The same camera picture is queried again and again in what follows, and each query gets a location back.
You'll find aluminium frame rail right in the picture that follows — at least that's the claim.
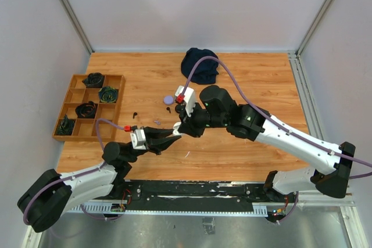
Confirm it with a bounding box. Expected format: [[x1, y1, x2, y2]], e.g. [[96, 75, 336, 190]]
[[288, 0, 335, 140]]

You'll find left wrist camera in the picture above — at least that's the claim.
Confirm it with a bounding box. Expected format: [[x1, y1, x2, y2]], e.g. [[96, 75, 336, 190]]
[[130, 128, 146, 150]]

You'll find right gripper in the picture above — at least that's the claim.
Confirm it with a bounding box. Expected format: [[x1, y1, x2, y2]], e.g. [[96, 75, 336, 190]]
[[177, 100, 228, 138]]

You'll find aluminium frame post left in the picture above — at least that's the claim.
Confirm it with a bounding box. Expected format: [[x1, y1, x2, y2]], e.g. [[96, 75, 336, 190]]
[[59, 0, 94, 55]]

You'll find white earbud case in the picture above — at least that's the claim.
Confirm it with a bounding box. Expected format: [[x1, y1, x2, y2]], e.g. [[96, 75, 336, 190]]
[[173, 122, 182, 136]]

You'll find rolled black tie top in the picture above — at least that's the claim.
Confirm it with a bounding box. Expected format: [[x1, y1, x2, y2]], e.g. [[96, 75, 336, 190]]
[[82, 73, 105, 88]]

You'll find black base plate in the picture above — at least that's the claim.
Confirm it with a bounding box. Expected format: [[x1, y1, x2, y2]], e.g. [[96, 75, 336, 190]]
[[99, 180, 294, 213]]

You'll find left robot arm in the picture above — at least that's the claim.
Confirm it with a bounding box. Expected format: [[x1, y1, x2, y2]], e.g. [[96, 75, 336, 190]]
[[17, 126, 181, 232]]

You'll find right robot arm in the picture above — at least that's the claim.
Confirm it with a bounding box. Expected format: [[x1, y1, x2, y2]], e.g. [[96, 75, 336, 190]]
[[174, 85, 355, 202]]

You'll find lavender earbud case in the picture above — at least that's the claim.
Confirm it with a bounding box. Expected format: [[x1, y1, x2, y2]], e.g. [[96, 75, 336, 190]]
[[163, 95, 174, 106]]

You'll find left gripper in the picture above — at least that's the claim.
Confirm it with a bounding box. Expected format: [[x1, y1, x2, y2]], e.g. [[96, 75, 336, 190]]
[[124, 125, 181, 161]]

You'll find dark navy crumpled cloth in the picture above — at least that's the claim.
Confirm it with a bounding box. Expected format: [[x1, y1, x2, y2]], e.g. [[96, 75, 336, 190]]
[[181, 48, 219, 85]]

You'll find rolled green black tie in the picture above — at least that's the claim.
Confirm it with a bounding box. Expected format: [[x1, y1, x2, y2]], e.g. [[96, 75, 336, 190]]
[[55, 114, 76, 136]]

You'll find rolled black orange tie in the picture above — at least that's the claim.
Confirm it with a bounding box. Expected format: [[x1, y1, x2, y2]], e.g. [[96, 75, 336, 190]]
[[75, 101, 98, 119]]

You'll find black earbud case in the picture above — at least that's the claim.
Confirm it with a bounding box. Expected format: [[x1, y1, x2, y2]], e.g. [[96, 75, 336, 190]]
[[174, 104, 183, 113]]

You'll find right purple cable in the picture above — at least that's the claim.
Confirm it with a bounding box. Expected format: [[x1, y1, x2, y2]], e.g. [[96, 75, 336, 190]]
[[183, 56, 372, 179]]

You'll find rolled green patterned tie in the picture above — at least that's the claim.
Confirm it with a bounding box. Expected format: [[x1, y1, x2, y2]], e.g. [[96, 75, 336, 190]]
[[98, 86, 119, 103]]

